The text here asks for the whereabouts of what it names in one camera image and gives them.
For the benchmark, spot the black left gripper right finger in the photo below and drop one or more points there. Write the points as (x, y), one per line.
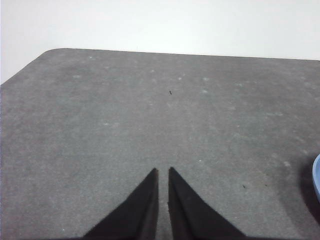
(190, 217)

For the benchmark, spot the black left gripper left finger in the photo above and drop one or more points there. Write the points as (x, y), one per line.
(140, 217)

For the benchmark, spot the blue plate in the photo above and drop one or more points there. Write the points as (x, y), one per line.
(317, 180)

